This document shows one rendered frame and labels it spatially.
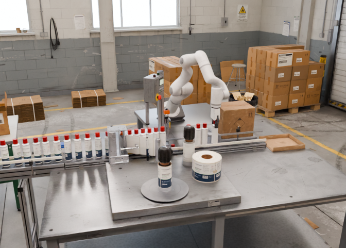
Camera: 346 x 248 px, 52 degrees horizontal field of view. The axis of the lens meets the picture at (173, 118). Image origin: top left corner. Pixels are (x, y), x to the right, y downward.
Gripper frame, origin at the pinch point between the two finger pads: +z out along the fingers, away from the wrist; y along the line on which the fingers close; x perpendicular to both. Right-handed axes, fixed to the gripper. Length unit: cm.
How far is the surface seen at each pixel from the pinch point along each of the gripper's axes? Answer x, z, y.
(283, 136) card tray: 72, 22, -12
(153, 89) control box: -51, -33, 0
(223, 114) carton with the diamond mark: 14.4, -1.4, -18.2
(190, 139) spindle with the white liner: -29.7, -2.1, 30.7
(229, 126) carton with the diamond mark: 20.8, 9.6, -18.2
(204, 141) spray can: -9.4, 12.4, 2.4
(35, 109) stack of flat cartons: -191, 88, -365
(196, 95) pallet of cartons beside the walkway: 88, 72, -335
